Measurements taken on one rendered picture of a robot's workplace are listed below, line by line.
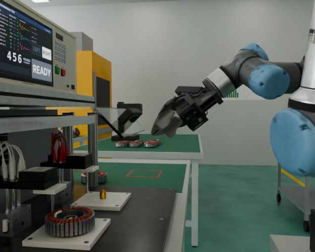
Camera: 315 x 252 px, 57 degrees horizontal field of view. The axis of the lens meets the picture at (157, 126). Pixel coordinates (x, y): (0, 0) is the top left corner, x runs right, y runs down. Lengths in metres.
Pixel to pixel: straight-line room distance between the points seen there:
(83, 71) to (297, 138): 4.09
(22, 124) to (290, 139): 0.55
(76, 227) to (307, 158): 0.48
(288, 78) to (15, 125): 0.60
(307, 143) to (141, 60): 5.75
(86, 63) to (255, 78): 3.88
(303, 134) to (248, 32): 5.78
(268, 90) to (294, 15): 5.85
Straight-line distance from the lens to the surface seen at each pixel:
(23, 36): 0.81
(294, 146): 0.53
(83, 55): 4.50
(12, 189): 0.79
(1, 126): 0.66
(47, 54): 0.90
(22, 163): 0.78
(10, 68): 0.75
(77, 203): 0.93
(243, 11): 6.34
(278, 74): 0.69
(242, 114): 6.03
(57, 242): 0.69
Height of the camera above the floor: 1.05
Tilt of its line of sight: 3 degrees down
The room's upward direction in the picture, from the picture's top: straight up
